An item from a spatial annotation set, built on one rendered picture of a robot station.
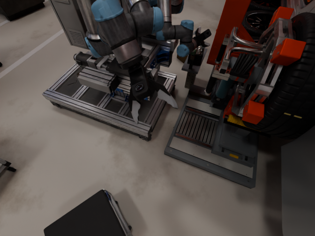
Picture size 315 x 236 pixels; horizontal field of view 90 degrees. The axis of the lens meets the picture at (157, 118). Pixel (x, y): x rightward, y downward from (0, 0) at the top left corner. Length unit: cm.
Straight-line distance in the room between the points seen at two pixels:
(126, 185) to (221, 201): 84
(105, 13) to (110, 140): 141
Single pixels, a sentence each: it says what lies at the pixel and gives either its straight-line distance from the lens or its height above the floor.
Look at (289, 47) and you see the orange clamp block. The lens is 86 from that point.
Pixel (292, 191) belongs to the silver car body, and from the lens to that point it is 88.
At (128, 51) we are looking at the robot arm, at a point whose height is 126.
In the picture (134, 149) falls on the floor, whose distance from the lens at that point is 164.
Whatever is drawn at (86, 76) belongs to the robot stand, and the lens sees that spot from 127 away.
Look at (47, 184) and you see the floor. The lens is 183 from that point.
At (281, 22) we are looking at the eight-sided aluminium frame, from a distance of 110.
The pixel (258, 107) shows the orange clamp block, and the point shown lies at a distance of 93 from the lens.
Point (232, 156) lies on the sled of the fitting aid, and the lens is 157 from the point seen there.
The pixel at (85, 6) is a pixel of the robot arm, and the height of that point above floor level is 120.
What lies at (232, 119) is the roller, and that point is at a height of 53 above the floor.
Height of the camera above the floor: 151
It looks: 57 degrees down
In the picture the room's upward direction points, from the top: straight up
